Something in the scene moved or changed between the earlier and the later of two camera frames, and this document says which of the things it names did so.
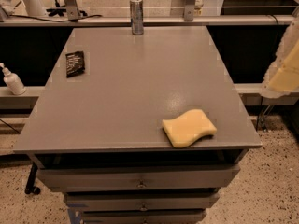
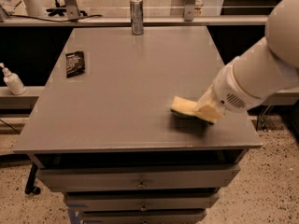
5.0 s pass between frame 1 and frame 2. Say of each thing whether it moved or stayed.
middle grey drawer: stayed
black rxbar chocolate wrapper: stayed
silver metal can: stayed
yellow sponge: moved
